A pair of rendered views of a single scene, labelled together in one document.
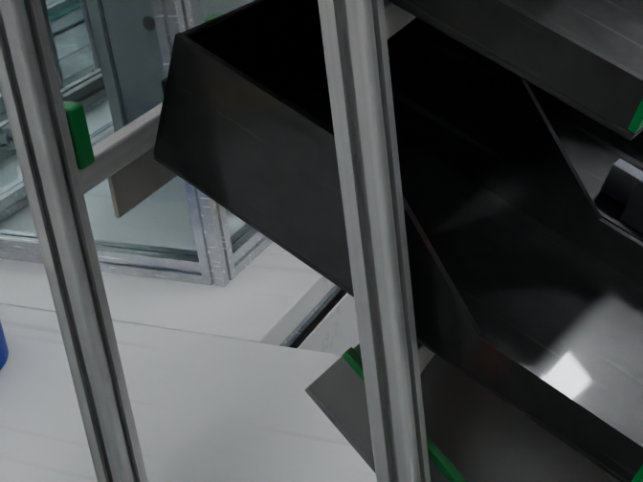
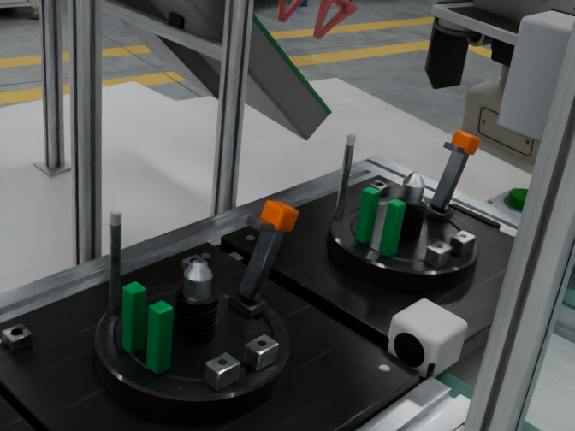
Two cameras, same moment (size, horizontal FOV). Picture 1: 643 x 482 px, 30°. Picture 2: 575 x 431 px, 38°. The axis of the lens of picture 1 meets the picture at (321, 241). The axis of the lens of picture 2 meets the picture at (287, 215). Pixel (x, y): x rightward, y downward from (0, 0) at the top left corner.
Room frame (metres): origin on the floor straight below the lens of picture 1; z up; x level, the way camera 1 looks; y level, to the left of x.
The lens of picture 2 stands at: (0.24, 0.72, 1.35)
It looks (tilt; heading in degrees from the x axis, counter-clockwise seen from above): 28 degrees down; 281
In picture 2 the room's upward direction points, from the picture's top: 7 degrees clockwise
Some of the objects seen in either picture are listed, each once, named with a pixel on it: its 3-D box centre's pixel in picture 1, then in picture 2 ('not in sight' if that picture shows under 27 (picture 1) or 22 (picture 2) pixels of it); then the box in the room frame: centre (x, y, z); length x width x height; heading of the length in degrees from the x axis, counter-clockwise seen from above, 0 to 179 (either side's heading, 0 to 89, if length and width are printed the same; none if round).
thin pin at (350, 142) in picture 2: not in sight; (345, 176); (0.33, 0.04, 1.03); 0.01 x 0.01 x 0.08
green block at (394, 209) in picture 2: not in sight; (392, 227); (0.27, 0.08, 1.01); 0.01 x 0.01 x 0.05; 61
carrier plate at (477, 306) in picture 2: not in sight; (399, 258); (0.27, 0.04, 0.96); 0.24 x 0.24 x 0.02; 61
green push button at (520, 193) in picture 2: not in sight; (525, 203); (0.15, -0.14, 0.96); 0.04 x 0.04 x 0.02
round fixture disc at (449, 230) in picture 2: not in sight; (402, 241); (0.27, 0.04, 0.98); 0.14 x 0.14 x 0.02
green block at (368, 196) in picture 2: not in sight; (367, 215); (0.30, 0.07, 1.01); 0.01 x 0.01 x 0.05; 61
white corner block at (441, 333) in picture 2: not in sight; (425, 339); (0.23, 0.17, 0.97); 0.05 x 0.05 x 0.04; 61
